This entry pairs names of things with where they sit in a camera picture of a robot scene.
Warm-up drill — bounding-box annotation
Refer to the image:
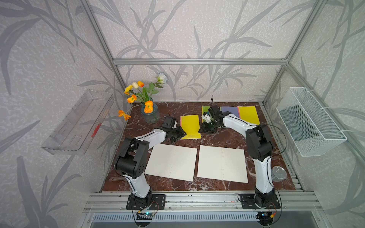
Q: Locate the purple notebook green spine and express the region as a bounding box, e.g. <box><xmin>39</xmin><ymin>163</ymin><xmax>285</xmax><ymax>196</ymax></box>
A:
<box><xmin>221</xmin><ymin>106</ymin><xmax>240</xmax><ymax>117</ymax></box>

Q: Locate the yellow notebook pink spine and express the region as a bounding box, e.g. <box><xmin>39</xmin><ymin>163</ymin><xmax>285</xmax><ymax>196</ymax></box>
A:
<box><xmin>238</xmin><ymin>106</ymin><xmax>260</xmax><ymax>125</ymax></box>

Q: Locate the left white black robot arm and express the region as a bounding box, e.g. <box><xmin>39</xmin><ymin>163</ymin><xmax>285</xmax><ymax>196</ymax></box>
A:
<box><xmin>115</xmin><ymin>127</ymin><xmax>186</xmax><ymax>199</ymax></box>

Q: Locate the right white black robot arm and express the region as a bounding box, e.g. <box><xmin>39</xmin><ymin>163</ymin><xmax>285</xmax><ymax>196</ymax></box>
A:
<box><xmin>199</xmin><ymin>112</ymin><xmax>275</xmax><ymax>203</ymax></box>

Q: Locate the glass vase with flowers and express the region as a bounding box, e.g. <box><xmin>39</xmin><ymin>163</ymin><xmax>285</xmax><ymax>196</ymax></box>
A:
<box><xmin>118</xmin><ymin>73</ymin><xmax>168</xmax><ymax>124</ymax></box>

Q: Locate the brown slotted spatula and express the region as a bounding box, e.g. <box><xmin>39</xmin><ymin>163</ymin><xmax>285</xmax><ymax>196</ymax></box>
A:
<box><xmin>109</xmin><ymin>176</ymin><xmax>125</xmax><ymax>182</ymax></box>

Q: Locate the clear glass cup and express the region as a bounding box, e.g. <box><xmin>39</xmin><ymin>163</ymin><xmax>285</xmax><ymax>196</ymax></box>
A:
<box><xmin>271</xmin><ymin>166</ymin><xmax>287</xmax><ymax>182</ymax></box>

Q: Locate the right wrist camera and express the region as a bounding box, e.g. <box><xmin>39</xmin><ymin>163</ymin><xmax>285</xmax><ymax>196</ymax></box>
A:
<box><xmin>209</xmin><ymin>105</ymin><xmax>222</xmax><ymax>119</ymax></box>

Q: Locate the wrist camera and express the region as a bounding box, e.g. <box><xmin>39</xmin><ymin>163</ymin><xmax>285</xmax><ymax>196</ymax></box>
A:
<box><xmin>162</xmin><ymin>116</ymin><xmax>177</xmax><ymax>130</ymax></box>
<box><xmin>209</xmin><ymin>105</ymin><xmax>222</xmax><ymax>119</ymax></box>

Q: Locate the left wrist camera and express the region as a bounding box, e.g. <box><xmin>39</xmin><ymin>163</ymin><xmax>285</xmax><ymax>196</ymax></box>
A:
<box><xmin>162</xmin><ymin>116</ymin><xmax>177</xmax><ymax>130</ymax></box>

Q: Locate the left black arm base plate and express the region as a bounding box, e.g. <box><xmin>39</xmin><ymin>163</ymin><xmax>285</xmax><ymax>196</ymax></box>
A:
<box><xmin>126</xmin><ymin>192</ymin><xmax>166</xmax><ymax>211</ymax></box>

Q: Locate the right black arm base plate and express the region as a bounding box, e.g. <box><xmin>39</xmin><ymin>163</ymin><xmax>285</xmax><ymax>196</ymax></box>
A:
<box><xmin>238</xmin><ymin>193</ymin><xmax>281</xmax><ymax>210</ymax></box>

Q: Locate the white wire mesh basket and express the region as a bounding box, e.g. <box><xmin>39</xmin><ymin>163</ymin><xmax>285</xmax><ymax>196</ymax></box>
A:
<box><xmin>277</xmin><ymin>87</ymin><xmax>348</xmax><ymax>157</ymax></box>

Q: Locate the clear plastic wall tray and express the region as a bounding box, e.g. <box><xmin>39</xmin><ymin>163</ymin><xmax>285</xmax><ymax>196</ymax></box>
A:
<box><xmin>41</xmin><ymin>89</ymin><xmax>114</xmax><ymax>155</ymax></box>

